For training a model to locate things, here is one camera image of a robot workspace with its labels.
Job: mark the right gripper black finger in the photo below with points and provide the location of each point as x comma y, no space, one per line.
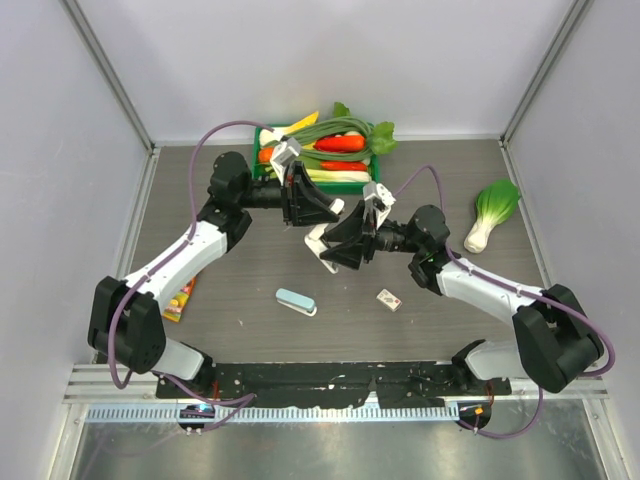
346,254
349,229

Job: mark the slotted cable duct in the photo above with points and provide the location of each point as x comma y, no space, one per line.
200,413

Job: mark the fake green lettuce leaf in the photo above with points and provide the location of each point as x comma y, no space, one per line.
379,138

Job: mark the colourful candy bag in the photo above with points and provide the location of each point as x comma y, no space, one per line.
174,310

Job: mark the fake small red chili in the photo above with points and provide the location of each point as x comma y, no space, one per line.
344,166

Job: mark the fake green long beans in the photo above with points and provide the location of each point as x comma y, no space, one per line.
337,125

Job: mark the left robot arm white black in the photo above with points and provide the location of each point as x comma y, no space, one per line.
126,323

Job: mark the small staple box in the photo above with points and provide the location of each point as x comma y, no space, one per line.
392,302

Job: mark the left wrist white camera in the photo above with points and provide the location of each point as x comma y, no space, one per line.
284,153

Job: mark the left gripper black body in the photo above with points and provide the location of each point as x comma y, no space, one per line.
291,196

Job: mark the white stapler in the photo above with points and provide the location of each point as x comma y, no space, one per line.
313,240

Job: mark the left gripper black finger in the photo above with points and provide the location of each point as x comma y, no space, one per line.
309,214
314,193

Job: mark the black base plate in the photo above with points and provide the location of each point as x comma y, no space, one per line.
343,385

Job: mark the fake leek white green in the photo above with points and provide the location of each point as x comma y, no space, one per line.
328,176

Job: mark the green plastic tray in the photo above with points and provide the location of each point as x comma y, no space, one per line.
264,170

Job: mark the fake red pepper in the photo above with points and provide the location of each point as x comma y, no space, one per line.
341,144

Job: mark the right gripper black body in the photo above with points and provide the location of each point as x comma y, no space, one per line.
373,239

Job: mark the fake yellow corn leaf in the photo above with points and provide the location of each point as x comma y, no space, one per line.
307,121

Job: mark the fake bok choy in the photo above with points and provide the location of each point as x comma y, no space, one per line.
494,205

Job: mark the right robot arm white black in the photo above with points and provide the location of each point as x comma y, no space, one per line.
553,343

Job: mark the fake orange carrot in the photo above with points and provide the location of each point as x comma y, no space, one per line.
265,154

